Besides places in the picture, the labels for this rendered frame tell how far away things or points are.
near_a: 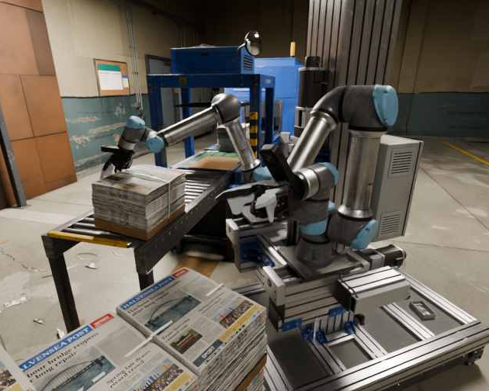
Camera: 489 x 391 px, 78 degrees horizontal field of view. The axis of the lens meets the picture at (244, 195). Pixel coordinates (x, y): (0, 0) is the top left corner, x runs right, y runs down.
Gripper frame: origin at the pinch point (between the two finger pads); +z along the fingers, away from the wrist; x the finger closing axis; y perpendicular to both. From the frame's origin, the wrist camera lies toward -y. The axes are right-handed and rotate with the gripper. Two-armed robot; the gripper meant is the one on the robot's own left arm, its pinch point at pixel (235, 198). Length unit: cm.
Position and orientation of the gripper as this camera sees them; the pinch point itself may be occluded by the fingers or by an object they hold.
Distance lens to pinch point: 59.3
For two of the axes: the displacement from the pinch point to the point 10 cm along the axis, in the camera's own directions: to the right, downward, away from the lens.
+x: -7.1, -1.2, 7.0
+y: 0.9, 9.6, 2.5
